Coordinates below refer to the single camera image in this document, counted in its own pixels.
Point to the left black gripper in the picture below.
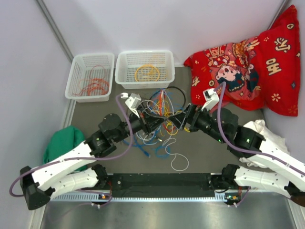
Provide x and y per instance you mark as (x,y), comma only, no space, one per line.
(148,122)

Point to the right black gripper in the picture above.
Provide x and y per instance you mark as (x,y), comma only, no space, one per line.
(191,115)

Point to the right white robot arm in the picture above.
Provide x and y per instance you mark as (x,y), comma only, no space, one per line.
(287,174)

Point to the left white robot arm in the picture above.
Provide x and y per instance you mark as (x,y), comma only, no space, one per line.
(43,183)

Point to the right white plastic basket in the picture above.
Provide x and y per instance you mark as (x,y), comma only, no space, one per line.
(149,69)

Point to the white plastic basket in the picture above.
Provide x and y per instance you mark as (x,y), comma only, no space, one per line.
(149,69)
(90,77)

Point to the left white plastic basket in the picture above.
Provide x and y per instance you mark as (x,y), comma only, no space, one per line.
(90,77)

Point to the green cloth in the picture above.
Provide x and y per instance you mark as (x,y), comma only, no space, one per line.
(62,142)

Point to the red printed pillow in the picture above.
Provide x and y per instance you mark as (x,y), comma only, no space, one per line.
(262,71)

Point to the white cloth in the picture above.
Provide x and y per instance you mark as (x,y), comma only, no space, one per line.
(260,127)

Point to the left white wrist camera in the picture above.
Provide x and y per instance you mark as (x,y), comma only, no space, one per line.
(132,101)

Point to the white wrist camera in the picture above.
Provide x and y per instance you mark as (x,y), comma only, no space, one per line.
(132,101)
(211,99)

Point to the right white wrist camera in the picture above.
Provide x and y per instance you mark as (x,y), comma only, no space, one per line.
(211,99)

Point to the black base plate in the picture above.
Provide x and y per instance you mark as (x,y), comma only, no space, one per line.
(165,185)

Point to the grey slotted cable duct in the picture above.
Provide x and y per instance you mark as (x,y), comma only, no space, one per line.
(90,197)

